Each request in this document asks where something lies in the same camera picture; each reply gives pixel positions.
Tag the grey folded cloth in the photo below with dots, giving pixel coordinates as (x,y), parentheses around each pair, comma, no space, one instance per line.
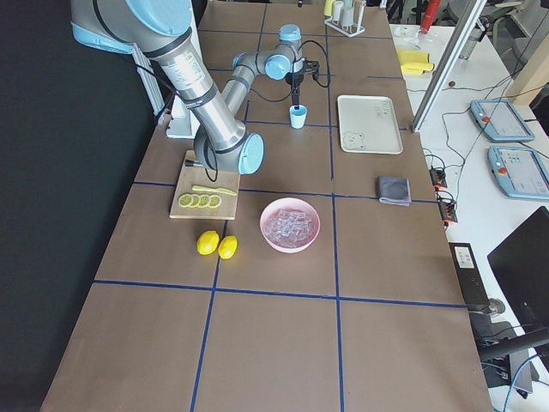
(393,190)

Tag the white wire cup rack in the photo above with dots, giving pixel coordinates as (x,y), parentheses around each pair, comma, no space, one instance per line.
(345,17)

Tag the yellow lemon near board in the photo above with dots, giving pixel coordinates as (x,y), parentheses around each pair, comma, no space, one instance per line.
(207,243)

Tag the light blue plastic cup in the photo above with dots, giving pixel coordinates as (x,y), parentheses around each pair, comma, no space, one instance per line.
(297,115)

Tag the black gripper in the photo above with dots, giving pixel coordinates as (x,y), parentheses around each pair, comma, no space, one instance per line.
(294,80)

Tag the aluminium frame post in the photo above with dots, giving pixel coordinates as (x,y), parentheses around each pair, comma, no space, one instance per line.
(450,55)

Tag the pink bowl of ice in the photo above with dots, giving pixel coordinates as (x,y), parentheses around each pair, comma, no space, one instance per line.
(289,224)

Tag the black power strip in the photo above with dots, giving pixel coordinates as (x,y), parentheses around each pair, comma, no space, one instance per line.
(466,268)

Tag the yellow folded cloth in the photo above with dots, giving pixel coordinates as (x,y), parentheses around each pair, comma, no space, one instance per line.
(414,62)

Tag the lemon slices row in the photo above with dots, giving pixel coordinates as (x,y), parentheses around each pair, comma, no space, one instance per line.
(195,201)

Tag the yellow plastic knife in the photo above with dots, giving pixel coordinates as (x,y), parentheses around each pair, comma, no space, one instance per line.
(218,190)

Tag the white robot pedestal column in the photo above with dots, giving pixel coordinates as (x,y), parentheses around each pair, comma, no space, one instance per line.
(183,124)

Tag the cream bear serving tray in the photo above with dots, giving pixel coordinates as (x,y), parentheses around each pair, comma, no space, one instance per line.
(368,125)

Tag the yellow lemon far one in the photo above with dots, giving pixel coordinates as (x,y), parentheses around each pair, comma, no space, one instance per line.
(228,247)

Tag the blue teach pendant near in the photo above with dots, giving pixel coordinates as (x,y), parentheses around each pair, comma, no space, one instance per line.
(519,172)

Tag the wooden cutting board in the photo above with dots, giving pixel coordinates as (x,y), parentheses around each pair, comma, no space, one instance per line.
(200,176)

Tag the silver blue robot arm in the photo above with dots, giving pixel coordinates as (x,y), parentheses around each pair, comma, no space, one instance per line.
(162,30)

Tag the blue teach pendant far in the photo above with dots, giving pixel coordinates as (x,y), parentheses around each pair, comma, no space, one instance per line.
(499,120)

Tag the blue teach pendant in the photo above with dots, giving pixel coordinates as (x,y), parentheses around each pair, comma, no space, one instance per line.
(519,172)
(499,120)

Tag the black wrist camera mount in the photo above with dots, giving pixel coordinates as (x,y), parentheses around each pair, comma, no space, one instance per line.
(311,68)

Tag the black monitor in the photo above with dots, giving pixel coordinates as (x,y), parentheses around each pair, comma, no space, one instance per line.
(520,265)

